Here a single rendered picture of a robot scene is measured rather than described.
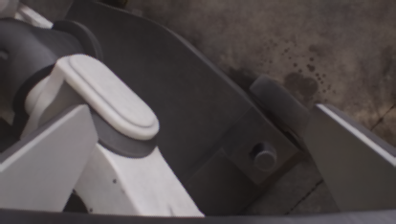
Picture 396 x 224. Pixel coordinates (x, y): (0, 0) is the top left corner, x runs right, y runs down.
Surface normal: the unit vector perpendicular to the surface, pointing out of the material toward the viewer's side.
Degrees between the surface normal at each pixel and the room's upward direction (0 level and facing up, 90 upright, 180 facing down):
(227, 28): 0
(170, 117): 0
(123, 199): 21
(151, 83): 0
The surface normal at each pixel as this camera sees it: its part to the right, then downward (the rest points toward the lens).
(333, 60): -0.23, 0.18
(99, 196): -0.48, -0.07
